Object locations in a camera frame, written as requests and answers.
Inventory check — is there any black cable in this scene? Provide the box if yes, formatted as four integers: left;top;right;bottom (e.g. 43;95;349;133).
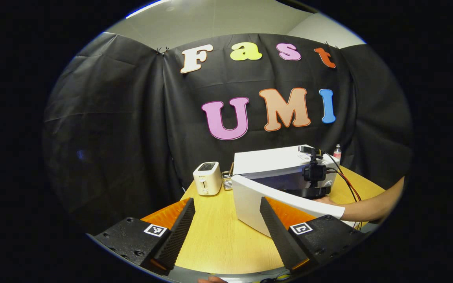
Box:
321;151;363;202

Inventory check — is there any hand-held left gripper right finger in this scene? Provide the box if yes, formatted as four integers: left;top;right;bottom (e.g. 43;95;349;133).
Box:
259;196;368;275

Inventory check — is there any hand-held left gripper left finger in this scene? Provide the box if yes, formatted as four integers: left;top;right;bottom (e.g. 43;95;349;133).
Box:
92;197;196;276

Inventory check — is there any small metal wire rack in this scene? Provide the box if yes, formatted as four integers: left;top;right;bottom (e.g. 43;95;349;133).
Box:
222;162;236;191

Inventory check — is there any red cable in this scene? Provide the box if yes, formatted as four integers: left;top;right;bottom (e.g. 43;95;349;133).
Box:
327;169;359;202

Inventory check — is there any white microwave oven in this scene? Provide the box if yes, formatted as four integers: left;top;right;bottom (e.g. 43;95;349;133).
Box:
231;144;363;238

